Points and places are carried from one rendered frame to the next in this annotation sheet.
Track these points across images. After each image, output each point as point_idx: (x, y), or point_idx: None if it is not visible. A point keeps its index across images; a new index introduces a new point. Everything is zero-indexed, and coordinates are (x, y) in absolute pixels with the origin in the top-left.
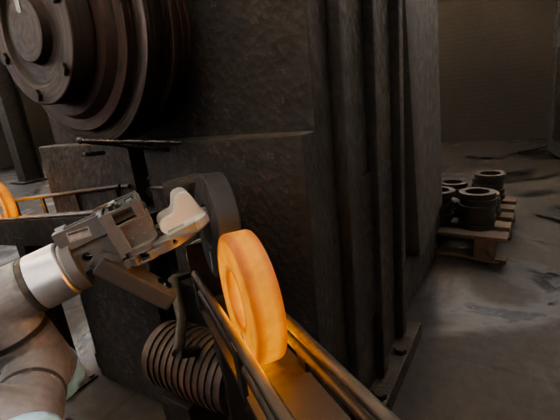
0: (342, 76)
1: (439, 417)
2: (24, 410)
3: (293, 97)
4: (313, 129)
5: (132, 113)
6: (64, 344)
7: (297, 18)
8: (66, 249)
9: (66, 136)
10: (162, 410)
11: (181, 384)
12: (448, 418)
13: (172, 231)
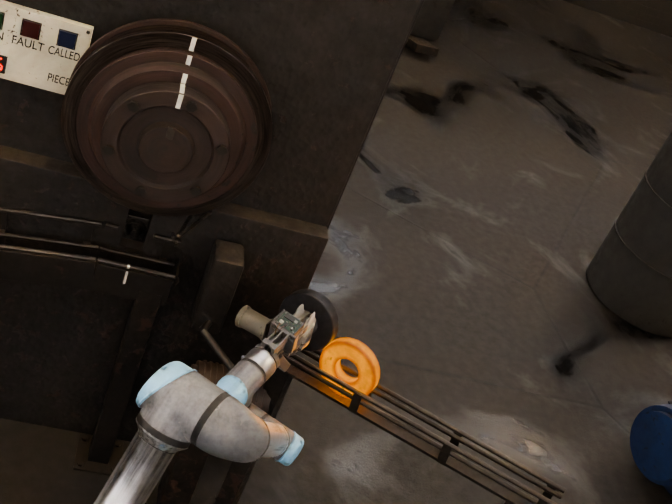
0: (347, 182)
1: (289, 394)
2: (291, 431)
3: (321, 203)
4: (326, 225)
5: (210, 207)
6: None
7: (347, 162)
8: (276, 354)
9: None
10: (34, 428)
11: None
12: (295, 395)
13: (304, 333)
